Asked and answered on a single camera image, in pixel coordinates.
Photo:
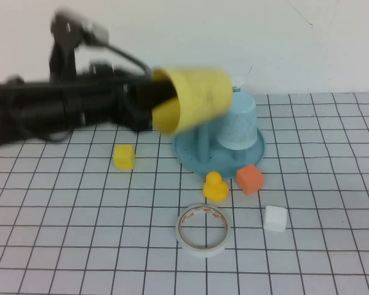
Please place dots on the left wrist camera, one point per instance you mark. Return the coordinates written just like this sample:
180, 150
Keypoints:
89, 29

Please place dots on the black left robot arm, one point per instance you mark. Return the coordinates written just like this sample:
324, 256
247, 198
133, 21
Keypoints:
49, 104

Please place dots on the yellow plastic cup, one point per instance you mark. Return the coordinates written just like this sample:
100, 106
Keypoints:
200, 95

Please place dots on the white foam cube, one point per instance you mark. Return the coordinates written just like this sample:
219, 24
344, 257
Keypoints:
274, 218

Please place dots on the white tape roll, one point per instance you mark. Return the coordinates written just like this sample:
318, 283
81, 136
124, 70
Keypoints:
203, 250

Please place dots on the yellow rubber duck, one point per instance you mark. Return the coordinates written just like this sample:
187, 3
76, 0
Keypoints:
215, 190

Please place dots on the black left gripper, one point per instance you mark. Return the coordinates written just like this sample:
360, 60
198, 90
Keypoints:
129, 98

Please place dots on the blue cup stand with pegs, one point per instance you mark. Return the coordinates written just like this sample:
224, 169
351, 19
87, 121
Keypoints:
190, 150

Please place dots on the light blue plastic cup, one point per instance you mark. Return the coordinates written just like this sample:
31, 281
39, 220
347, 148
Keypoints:
240, 129

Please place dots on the orange foam cube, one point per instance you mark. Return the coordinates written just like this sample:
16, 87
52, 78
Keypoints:
249, 179

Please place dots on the yellow foam cube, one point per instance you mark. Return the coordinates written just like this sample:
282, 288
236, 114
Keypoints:
123, 157

